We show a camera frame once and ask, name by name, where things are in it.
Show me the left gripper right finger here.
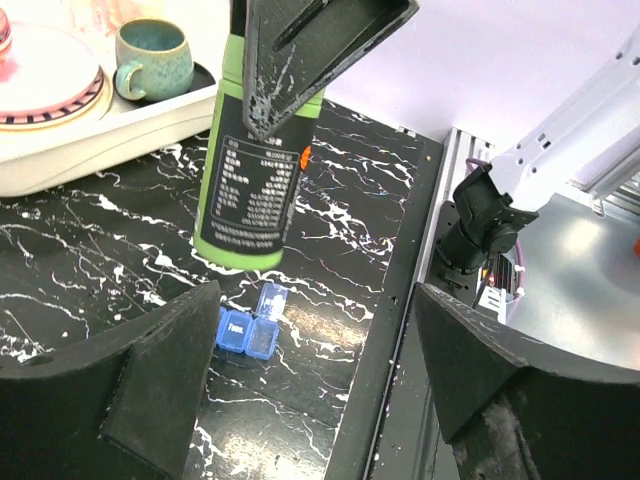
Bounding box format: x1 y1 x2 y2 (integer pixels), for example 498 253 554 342
413 284 639 479

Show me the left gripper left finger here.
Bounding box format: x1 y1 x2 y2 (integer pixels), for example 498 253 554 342
1 281 221 479

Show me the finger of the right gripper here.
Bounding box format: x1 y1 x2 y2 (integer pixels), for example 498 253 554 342
230 0 419 139

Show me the green pill bottle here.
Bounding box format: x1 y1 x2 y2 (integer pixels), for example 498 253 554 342
193 34 323 271

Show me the blue pill organizer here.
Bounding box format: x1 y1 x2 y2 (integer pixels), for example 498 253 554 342
216 283 289 360

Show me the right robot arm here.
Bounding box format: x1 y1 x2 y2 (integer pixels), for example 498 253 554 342
230 1 639 275

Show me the black saucer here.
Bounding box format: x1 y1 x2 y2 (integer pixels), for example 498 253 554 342
115 62 216 107

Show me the teal ceramic mug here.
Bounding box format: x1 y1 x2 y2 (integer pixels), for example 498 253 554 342
114 18 194 102

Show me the black marble mat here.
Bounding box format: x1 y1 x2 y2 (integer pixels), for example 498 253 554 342
1 102 424 479

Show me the white serving tray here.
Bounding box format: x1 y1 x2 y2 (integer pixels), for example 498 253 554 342
1 1 230 197

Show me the cream striped plate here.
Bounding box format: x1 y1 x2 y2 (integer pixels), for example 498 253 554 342
1 67 113 131

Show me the patterned small bowl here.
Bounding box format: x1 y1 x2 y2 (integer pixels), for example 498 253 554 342
0 9 12 60

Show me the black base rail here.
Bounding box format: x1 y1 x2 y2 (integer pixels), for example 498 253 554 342
324 136 443 480

